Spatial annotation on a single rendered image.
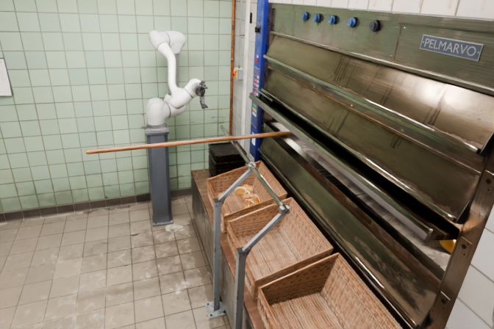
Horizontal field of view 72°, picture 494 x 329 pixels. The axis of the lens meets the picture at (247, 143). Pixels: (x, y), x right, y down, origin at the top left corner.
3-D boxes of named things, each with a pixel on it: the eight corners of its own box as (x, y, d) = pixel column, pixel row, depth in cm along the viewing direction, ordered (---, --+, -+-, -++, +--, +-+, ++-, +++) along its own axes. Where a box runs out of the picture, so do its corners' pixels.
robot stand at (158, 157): (151, 214, 353) (144, 125, 314) (171, 212, 359) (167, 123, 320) (152, 227, 335) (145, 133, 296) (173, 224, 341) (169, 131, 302)
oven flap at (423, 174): (265, 92, 272) (275, 68, 267) (459, 224, 118) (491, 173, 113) (260, 90, 270) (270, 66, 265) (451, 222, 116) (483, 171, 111)
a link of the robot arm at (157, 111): (142, 122, 305) (141, 98, 296) (159, 117, 317) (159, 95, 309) (154, 126, 295) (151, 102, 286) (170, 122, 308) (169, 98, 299)
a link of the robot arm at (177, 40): (159, 115, 317) (179, 110, 332) (170, 120, 308) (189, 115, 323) (157, 29, 283) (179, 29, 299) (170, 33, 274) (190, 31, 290)
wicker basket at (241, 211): (259, 186, 302) (262, 159, 291) (285, 225, 253) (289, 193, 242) (206, 194, 288) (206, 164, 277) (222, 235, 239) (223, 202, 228)
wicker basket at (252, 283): (288, 228, 251) (292, 195, 240) (328, 284, 202) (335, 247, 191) (225, 239, 236) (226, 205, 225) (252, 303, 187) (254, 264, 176)
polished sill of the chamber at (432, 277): (270, 125, 286) (270, 121, 285) (450, 285, 131) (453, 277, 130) (263, 126, 284) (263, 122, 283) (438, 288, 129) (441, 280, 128)
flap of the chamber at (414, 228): (248, 97, 269) (270, 101, 277) (424, 240, 115) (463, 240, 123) (249, 94, 268) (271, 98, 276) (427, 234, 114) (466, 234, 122)
